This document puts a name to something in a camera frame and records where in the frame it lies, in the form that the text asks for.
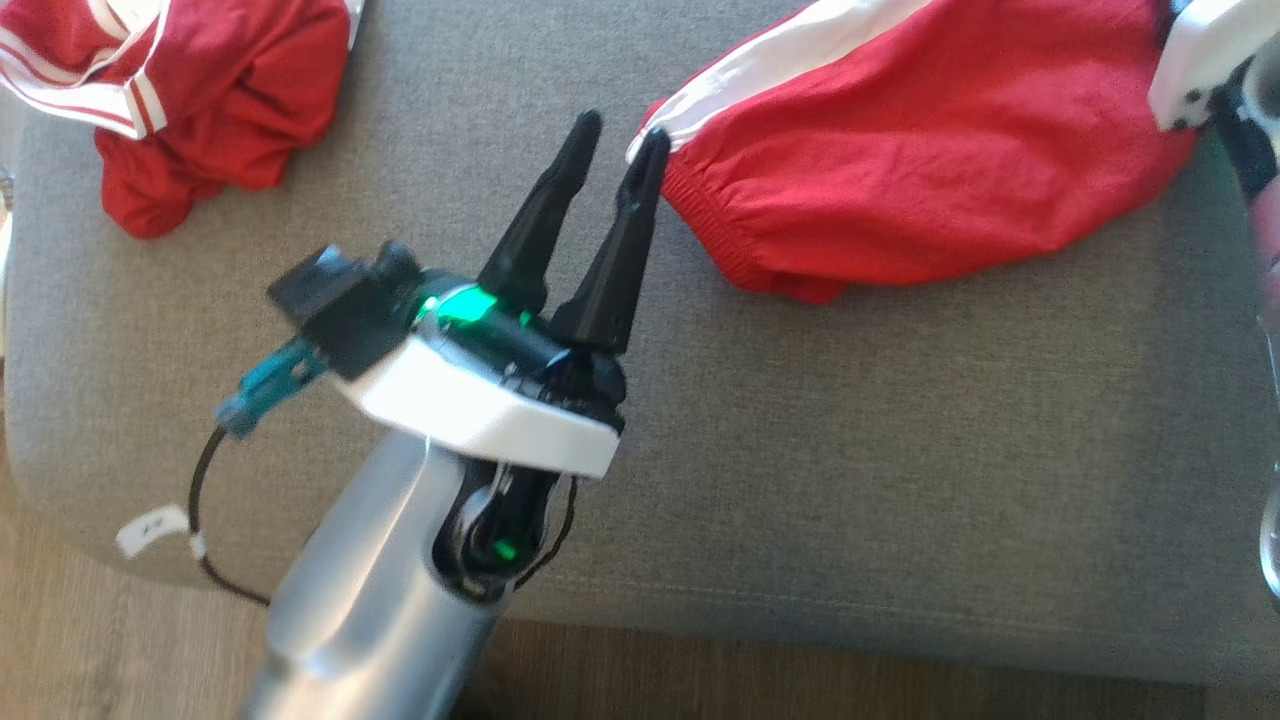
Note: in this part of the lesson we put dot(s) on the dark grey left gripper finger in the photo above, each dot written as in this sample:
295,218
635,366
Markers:
615,260
545,220

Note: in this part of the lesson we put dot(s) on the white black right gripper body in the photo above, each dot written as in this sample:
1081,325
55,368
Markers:
1215,40

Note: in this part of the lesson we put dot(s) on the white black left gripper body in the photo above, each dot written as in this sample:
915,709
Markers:
480,400

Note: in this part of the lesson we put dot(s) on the red shorts with white stripe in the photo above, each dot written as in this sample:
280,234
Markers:
950,150

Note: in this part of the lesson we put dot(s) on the red jersey with striped trim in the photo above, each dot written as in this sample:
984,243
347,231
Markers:
230,100

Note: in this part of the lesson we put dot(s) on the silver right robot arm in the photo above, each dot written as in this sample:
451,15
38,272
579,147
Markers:
1268,250

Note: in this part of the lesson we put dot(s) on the grey fabric sofa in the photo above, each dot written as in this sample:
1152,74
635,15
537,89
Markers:
900,450

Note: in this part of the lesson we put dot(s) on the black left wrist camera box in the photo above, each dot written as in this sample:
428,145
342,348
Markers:
345,310

